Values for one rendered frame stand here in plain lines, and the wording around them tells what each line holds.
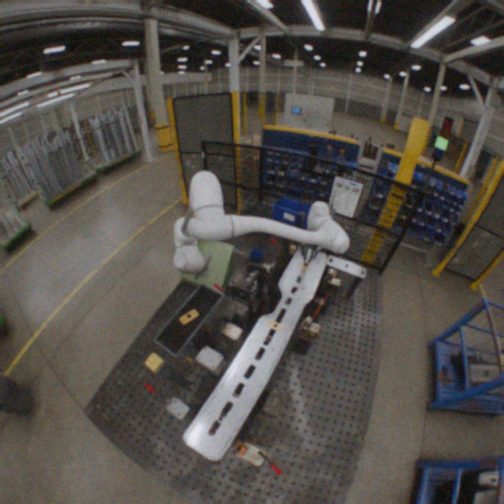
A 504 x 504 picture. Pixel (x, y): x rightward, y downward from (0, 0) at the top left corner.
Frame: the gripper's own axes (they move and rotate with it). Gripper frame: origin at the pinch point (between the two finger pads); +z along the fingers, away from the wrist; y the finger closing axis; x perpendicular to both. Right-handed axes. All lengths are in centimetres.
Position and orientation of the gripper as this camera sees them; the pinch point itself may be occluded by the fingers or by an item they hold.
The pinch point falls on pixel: (307, 260)
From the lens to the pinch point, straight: 131.3
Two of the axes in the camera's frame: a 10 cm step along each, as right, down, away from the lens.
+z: 0.0, 7.2, 7.0
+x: 4.8, -6.1, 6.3
